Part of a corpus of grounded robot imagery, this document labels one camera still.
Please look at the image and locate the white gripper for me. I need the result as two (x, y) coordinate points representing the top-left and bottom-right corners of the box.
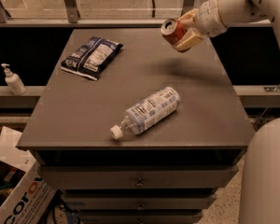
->
(173, 0), (227, 52)

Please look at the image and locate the white cardboard box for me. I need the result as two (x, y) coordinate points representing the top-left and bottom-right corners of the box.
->
(0, 126), (56, 224)

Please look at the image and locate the white pump dispenser bottle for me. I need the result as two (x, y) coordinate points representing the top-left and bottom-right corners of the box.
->
(1, 63), (27, 95)

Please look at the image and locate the red coke can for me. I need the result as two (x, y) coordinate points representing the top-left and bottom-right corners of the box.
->
(161, 19), (186, 45)

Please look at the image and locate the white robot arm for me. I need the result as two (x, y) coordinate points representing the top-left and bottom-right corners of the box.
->
(173, 0), (280, 224)

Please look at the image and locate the clear plastic water bottle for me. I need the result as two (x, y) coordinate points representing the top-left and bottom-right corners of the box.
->
(110, 87), (180, 140)

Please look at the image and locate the blue white chip bag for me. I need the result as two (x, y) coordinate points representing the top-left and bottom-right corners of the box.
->
(61, 36), (123, 80)

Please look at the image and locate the grey metal railing frame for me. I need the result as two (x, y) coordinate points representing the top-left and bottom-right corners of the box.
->
(0, 0), (280, 28)

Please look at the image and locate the grey drawer cabinet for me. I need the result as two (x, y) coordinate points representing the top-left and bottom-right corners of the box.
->
(19, 28), (254, 224)

